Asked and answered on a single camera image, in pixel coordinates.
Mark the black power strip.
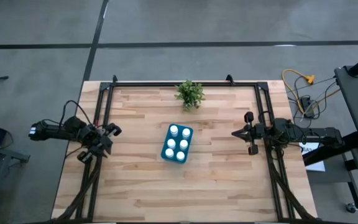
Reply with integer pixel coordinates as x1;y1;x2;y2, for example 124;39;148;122
300;95;315;119

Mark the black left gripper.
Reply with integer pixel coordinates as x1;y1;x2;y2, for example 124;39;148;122
76;122;122;164

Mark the white paper sheet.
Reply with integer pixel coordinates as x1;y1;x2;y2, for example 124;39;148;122
300;142;326;172

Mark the yellow extension cable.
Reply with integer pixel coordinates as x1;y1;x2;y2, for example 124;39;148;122
282;68;316;114

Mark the black aluminium table frame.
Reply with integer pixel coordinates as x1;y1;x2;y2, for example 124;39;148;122
50;73;319;224

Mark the teal plastic basket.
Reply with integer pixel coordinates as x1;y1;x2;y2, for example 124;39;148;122
160;123;195;165

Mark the green plant in white pot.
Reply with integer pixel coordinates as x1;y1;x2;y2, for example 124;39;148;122
174;79;206;112

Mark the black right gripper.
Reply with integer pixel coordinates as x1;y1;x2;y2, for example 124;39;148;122
231;111;275;156

